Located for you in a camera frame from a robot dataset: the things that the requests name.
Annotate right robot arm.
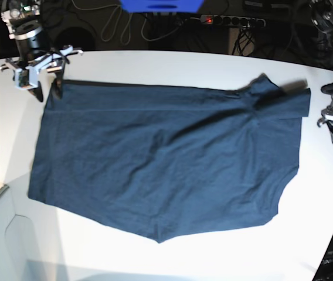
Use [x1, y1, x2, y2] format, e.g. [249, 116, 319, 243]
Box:
[0, 1, 83, 102]

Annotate dark blue t-shirt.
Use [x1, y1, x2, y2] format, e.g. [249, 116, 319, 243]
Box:
[28, 75, 311, 243]

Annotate blue plastic bin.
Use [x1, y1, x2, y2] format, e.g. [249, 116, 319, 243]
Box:
[120, 0, 204, 13]

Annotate black power strip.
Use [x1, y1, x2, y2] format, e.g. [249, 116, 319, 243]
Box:
[191, 14, 266, 29]

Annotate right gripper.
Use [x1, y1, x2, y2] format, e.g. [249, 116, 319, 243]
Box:
[0, 45, 83, 102]

